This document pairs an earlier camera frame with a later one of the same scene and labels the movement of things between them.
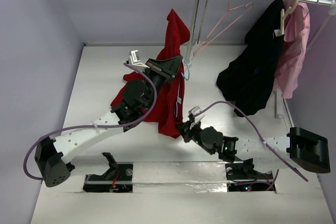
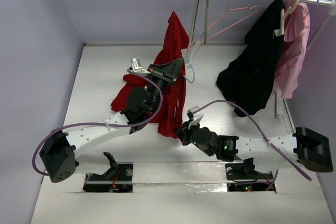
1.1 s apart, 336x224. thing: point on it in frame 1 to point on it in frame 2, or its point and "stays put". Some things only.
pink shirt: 289,52 stays put
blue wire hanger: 189,72 to 194,74
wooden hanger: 289,12 stays put
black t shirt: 249,78 stays put
